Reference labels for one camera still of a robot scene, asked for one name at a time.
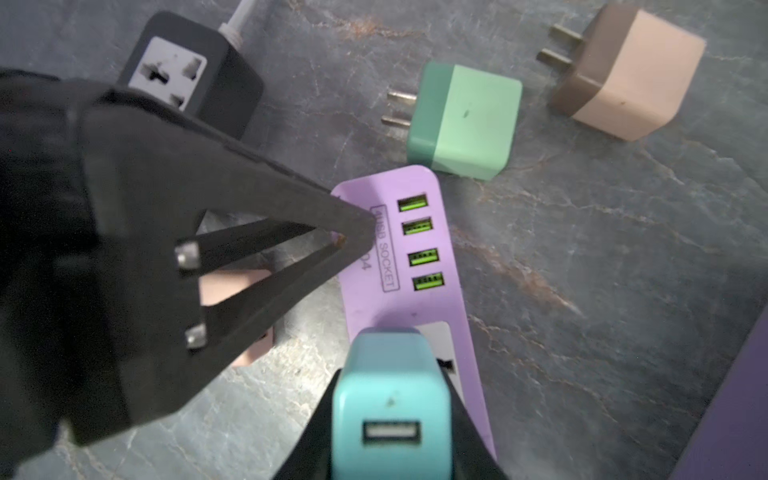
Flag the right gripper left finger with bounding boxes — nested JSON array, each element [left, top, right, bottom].
[[273, 370, 341, 480]]

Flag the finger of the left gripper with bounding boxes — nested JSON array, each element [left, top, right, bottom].
[[70, 89, 375, 444]]

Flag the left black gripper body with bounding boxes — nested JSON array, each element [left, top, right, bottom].
[[1, 69, 114, 474]]

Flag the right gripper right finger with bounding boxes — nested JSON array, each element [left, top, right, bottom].
[[440, 369, 508, 480]]

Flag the pink charger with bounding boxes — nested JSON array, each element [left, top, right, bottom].
[[198, 269, 274, 368]]

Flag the teal charger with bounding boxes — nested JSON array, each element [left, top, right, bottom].
[[331, 328, 453, 479]]

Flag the black power strip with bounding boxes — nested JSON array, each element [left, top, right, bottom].
[[118, 11, 264, 139]]

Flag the purple power strip front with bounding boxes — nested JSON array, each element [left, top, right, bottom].
[[332, 165, 496, 453]]

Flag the purple power strip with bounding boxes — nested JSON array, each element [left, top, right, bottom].
[[670, 312, 768, 479], [332, 165, 496, 453]]

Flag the green USB charger plug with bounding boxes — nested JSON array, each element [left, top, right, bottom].
[[381, 61, 523, 181]]

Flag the pink USB charger plug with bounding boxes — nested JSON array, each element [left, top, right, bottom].
[[536, 2, 706, 141]]

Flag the white cable of black strip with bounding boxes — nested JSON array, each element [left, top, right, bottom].
[[217, 0, 260, 52]]

